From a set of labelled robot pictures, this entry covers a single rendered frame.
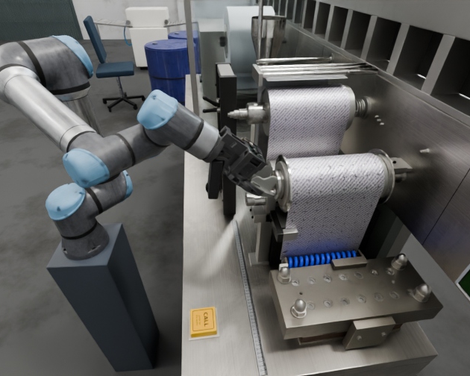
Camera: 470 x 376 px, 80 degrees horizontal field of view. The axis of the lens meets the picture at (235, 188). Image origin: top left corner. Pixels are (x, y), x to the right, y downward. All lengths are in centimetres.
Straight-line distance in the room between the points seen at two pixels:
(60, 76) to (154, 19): 560
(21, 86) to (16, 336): 169
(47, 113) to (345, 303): 80
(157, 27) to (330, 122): 578
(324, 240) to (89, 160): 62
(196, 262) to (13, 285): 170
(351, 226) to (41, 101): 79
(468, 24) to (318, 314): 68
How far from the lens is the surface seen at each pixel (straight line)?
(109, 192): 103
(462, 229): 76
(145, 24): 650
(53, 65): 90
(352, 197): 76
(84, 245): 108
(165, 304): 199
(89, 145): 60
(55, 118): 68
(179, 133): 56
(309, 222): 76
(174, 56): 366
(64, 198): 101
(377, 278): 88
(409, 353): 96
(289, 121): 85
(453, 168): 76
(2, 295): 247
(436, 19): 84
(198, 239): 106
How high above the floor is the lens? 169
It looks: 38 degrees down
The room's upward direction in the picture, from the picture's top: straight up
